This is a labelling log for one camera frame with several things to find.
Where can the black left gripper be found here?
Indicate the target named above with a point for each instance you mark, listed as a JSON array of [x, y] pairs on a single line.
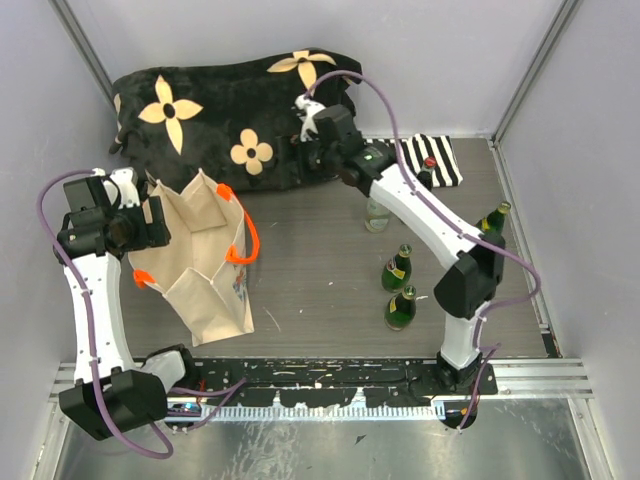
[[151, 234]]

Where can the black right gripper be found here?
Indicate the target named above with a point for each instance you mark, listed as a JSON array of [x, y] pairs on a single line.
[[290, 148]]

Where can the beige canvas bag orange handles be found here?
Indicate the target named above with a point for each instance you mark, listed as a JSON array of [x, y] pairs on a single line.
[[202, 272]]

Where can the cola bottle red cap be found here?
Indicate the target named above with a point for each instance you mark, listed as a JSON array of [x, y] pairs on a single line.
[[425, 175]]

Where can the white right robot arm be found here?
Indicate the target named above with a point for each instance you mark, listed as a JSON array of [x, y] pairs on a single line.
[[473, 268]]

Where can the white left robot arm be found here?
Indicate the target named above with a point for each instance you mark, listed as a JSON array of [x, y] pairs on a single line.
[[106, 221]]

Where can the green bottle near bag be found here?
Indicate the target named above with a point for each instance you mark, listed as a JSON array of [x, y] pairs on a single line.
[[397, 271]]

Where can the black blanket beige flowers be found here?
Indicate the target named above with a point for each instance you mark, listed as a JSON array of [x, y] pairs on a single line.
[[173, 122]]

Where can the clear glass bottle green cap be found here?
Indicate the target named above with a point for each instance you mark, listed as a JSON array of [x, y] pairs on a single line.
[[377, 216]]

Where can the black white striped cloth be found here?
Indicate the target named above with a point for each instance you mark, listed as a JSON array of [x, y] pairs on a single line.
[[417, 148]]

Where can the green bottle front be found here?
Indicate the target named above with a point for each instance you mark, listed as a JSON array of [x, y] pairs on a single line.
[[401, 309]]

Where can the green bottle far right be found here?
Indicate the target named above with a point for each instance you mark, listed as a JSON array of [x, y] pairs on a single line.
[[495, 220]]

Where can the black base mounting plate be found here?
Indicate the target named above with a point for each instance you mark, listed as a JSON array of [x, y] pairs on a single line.
[[393, 382]]

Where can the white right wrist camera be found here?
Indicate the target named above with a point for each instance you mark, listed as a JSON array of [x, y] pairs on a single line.
[[307, 108]]

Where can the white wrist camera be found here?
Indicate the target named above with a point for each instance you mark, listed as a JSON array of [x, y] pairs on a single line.
[[307, 108], [120, 186]]

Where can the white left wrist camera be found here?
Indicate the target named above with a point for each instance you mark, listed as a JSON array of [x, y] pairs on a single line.
[[120, 186]]

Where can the white slotted cable duct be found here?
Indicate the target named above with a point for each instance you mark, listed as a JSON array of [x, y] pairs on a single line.
[[353, 412]]

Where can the aluminium frame rail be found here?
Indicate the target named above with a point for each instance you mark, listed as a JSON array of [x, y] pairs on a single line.
[[543, 378]]

